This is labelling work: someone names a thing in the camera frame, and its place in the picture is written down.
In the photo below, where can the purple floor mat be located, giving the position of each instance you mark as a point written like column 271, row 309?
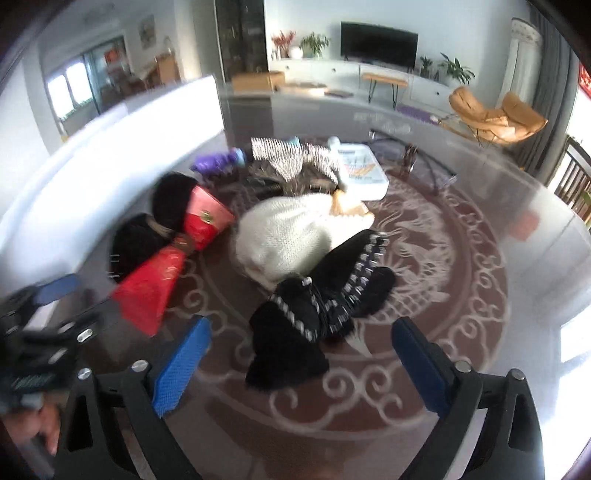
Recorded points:
column 415, row 113

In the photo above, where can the white television cabinet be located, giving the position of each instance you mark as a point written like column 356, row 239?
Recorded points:
column 323, row 71

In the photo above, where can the wooden bench black legs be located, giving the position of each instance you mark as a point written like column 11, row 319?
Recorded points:
column 384, row 81

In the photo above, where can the red flower arrangement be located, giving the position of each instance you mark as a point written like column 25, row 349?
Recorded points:
column 281, row 41

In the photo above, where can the framed wall painting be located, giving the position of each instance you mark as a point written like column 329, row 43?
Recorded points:
column 147, row 31

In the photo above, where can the white knit hat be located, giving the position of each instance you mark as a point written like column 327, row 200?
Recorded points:
column 286, row 235

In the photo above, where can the dark flat laptop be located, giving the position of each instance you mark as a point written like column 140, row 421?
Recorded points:
column 339, row 93

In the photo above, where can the round wooden low table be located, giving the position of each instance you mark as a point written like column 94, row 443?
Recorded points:
column 302, row 87

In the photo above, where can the orange lounge chair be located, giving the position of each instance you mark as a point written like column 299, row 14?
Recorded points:
column 498, row 117

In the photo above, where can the dark glass display cabinet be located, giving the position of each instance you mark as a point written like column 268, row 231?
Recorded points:
column 242, row 37

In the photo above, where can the small potted plant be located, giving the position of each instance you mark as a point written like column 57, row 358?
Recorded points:
column 425, row 64

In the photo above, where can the black fuzzy garment silver trim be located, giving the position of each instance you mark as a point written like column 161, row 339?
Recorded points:
column 314, row 314

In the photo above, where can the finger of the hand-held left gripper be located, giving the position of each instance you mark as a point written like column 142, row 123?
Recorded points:
column 78, row 325
column 51, row 288

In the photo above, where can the black flat television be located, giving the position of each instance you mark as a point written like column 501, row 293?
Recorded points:
column 378, row 44

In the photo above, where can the sliding glass door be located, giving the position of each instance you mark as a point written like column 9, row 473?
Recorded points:
column 104, row 74

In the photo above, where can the brown patterned hair accessory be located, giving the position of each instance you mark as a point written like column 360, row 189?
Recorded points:
column 300, row 182

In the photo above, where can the large potted plant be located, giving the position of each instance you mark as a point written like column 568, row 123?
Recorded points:
column 457, row 69

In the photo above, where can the red wall hanging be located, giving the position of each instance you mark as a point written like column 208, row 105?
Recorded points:
column 585, row 81

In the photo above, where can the white covered standing air conditioner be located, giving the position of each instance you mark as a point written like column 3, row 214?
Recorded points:
column 519, row 64

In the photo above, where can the cardboard box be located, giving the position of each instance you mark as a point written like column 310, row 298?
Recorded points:
column 256, row 81

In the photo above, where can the white plastic bottle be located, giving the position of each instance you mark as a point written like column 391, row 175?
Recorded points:
column 362, row 170

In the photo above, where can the dark patterned glass desktop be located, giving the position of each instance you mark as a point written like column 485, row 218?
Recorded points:
column 461, row 258

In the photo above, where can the purple bottle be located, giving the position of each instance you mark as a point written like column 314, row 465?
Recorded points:
column 217, row 161

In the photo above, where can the grey curtain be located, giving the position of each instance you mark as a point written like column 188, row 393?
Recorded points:
column 551, row 83

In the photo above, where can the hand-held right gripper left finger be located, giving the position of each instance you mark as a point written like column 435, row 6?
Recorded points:
column 182, row 364

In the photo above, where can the black frame glasses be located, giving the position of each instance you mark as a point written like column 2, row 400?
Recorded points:
column 438, row 173

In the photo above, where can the leafy potted plant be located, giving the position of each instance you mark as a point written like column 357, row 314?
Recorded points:
column 315, row 44

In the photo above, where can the person's left hand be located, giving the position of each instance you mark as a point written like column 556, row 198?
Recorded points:
column 44, row 429

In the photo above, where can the red pouch with black pompoms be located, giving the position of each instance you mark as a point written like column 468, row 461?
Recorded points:
column 147, row 286

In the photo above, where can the white round vase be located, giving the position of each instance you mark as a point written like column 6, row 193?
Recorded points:
column 296, row 52

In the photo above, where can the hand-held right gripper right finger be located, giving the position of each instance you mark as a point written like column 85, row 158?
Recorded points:
column 422, row 369

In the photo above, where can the dark wooden dining chair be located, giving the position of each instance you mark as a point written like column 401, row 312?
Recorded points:
column 570, row 180

